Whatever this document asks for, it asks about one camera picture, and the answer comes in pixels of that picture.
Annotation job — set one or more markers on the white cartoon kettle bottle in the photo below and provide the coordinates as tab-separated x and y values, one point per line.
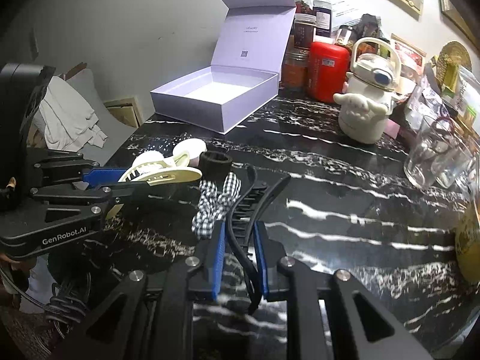
367	102

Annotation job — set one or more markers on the gold picture frame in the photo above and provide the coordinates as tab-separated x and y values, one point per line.
454	16

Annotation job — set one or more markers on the black velvet scrunchie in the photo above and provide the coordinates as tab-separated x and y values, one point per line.
214	165

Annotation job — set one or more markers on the yellow bowl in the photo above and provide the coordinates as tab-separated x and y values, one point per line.
467	243

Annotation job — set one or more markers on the grey chair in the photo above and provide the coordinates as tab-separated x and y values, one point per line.
117	132

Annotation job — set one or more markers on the purple label jar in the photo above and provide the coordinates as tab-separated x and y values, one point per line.
323	12

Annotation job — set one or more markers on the wooden frame on floor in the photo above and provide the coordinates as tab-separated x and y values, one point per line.
126	110

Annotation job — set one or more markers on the black white gingham bow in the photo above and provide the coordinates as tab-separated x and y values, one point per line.
214	204

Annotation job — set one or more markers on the cream claw hair clip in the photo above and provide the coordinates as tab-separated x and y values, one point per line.
175	170

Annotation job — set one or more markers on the clear lidded jar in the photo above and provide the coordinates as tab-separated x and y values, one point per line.
344	36

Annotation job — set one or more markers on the pink round compact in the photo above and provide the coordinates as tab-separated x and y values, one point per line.
193	147

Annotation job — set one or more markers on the dark glass jar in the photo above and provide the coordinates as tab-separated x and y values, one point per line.
304	30

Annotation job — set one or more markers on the red canister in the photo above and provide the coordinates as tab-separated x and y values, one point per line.
326	70

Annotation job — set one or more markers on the woven straw fan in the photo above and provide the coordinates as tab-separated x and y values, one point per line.
452	52

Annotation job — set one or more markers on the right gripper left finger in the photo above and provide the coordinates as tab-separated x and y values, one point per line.
206	276

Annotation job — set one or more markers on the lavender gift box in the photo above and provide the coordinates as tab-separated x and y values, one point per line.
244	72

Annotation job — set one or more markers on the orange glass jar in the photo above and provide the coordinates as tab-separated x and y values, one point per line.
294	69

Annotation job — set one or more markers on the white cloth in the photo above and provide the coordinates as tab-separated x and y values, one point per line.
66	120

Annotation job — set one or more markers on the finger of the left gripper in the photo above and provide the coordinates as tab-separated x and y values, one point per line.
64	197
64	167

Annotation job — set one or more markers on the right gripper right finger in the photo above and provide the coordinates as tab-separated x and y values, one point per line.
273	284

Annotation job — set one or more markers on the clear glass cup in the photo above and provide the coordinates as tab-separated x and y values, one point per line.
439	154

